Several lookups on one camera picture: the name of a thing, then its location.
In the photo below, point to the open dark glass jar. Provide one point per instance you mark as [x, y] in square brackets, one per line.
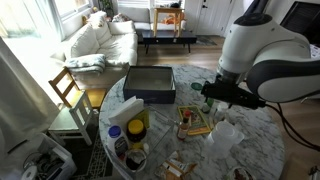
[135, 160]

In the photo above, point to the white sofa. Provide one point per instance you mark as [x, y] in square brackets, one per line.
[113, 46]

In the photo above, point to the grey doormat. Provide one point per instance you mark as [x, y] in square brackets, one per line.
[205, 40]

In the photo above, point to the white tape roll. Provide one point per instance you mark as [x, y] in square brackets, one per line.
[29, 173]

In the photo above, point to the hot sauce bottle red cap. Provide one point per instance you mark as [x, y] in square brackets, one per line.
[183, 128]

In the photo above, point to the brown wooden chair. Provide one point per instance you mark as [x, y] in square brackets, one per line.
[65, 83]

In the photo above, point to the yellow packet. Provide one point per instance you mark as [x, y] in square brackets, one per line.
[144, 116]

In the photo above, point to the dark jar yellow lid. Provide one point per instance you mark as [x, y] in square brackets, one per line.
[136, 130]

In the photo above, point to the white curtain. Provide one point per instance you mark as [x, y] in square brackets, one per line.
[20, 100]

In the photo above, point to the small white chair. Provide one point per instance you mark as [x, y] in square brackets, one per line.
[66, 123]

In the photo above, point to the orange snack bag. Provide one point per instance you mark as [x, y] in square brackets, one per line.
[175, 168]

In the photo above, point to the dark patterned rug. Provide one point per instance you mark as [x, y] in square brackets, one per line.
[96, 160]

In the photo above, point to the white door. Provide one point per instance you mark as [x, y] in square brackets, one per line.
[213, 16]

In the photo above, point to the white loveseat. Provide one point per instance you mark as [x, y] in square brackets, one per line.
[133, 15]

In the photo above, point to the white napkin stack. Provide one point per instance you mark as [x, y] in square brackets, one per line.
[125, 111]

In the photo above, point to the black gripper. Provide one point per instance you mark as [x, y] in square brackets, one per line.
[233, 95]

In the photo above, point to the white plastic crate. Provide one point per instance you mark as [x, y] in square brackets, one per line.
[56, 160]

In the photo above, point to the white pill bottle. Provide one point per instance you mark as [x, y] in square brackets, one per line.
[220, 111]

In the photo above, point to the tall wooden stool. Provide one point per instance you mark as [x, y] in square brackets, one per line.
[168, 10]

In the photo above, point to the grey folded blanket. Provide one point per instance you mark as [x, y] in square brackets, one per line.
[85, 63]

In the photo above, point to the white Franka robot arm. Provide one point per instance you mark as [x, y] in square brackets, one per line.
[266, 46]

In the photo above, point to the large clear plastic cup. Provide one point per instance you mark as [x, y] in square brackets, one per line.
[221, 140]

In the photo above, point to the small clear measuring cup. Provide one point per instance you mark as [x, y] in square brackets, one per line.
[241, 137]

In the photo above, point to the floral patterned pillow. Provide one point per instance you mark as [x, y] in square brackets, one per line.
[120, 17]

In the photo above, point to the dark hanging jacket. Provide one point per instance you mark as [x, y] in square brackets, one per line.
[256, 6]

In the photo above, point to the dark blue cardboard box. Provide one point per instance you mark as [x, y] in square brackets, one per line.
[148, 80]

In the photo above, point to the orange toy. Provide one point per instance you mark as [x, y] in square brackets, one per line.
[171, 19]

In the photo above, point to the black coffee table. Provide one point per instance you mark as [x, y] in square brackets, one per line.
[166, 36]

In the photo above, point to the green round lid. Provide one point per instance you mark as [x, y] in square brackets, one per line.
[196, 86]

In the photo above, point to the white jar blue lid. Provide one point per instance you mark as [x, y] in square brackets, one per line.
[116, 141]

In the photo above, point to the cream patterned pillow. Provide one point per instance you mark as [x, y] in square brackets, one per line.
[96, 18]

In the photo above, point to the green bottle red cap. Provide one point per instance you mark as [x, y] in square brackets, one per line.
[207, 106]

